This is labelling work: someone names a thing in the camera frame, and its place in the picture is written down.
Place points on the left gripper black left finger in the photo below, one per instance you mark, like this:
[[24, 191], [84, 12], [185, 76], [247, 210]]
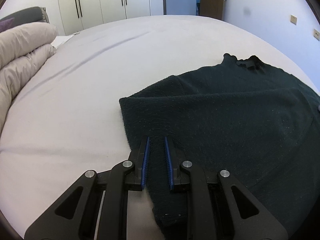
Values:
[[95, 205]]

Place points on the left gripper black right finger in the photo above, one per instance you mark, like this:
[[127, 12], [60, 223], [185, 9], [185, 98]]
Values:
[[219, 206]]

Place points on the dark green knit sweater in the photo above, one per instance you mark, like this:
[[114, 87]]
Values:
[[254, 120]]

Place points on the white bed mattress sheet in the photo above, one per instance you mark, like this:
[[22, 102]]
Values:
[[67, 118]]

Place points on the beige folded duvet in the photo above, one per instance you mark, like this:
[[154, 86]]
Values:
[[24, 50]]

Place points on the grey upholstered headboard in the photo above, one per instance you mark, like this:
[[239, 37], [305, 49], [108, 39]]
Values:
[[28, 15]]

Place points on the purple pillow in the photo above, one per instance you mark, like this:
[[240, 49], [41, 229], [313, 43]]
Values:
[[6, 24]]

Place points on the beige wall socket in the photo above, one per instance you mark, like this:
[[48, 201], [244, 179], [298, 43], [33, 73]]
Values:
[[316, 34]]

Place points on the beige wall switch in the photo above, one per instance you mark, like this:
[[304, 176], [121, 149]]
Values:
[[293, 19]]

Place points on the white wardrobe with handles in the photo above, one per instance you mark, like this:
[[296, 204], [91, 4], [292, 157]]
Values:
[[77, 15]]

